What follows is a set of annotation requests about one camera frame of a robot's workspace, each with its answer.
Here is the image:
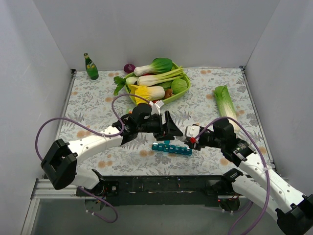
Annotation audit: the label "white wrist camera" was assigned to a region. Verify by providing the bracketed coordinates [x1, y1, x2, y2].
[184, 125, 200, 143]
[149, 100, 164, 115]

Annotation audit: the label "white pill bottle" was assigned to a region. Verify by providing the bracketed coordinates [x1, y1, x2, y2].
[176, 136, 186, 142]

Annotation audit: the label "black front mounting rail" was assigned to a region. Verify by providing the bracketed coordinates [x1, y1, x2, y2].
[89, 175, 241, 211]

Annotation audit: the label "teal weekly pill organizer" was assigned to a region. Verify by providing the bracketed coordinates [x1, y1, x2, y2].
[152, 141, 192, 156]

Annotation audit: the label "round green cabbage toy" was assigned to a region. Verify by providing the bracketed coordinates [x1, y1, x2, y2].
[171, 78, 188, 94]

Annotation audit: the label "green glass bottle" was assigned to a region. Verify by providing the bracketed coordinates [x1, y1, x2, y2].
[84, 53, 99, 80]

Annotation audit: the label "celery stalk toy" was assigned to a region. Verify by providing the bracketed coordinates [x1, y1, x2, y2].
[113, 67, 184, 95]

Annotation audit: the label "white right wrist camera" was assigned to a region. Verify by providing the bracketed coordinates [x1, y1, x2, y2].
[184, 125, 200, 143]

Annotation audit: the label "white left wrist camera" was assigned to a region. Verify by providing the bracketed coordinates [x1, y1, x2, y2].
[149, 100, 164, 115]

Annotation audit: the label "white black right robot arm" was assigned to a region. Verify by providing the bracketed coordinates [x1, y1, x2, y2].
[184, 117, 313, 235]

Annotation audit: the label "brown mushroom toy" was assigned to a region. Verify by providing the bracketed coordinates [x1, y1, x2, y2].
[164, 89, 173, 99]

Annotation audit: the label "napa cabbage toy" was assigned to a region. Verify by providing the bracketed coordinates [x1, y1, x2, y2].
[213, 85, 237, 121]

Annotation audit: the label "green bok choy toy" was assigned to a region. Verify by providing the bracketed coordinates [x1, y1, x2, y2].
[134, 58, 173, 77]

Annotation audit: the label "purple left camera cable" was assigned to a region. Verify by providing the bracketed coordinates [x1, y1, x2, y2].
[35, 94, 154, 223]

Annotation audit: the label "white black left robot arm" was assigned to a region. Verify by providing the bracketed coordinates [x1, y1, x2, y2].
[41, 103, 183, 196]

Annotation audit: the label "lime green plastic basket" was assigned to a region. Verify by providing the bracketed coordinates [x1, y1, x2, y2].
[124, 62, 190, 105]

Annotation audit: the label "purple onion toy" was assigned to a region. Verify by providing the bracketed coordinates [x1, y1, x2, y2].
[123, 64, 135, 73]

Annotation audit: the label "yellow bok choy toy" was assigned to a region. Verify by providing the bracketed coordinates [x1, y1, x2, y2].
[128, 85, 165, 101]

